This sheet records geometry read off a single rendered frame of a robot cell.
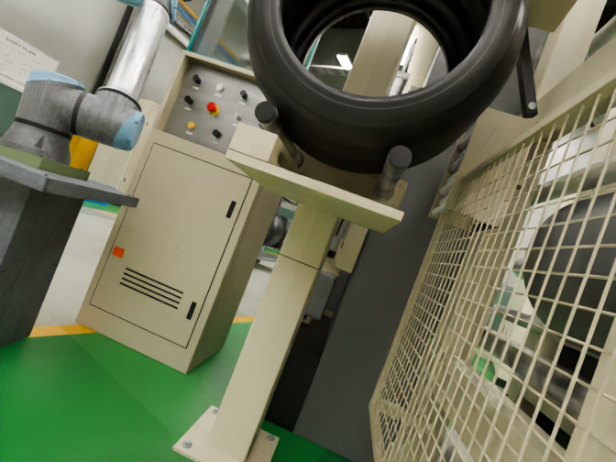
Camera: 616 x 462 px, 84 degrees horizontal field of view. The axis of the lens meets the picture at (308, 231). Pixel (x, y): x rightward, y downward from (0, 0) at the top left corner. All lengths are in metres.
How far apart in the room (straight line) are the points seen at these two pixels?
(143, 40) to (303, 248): 1.00
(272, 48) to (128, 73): 0.80
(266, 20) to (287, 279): 0.66
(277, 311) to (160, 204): 0.77
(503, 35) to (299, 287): 0.76
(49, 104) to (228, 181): 0.62
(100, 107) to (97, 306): 0.82
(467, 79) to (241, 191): 0.97
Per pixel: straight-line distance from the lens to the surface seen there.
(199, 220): 1.48
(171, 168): 1.58
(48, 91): 1.40
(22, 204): 1.30
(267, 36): 0.79
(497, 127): 1.07
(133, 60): 1.51
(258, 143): 0.70
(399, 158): 0.67
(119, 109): 1.37
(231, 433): 1.19
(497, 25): 0.80
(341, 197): 0.65
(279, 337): 1.06
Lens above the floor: 0.69
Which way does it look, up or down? 1 degrees up
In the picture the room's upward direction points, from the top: 21 degrees clockwise
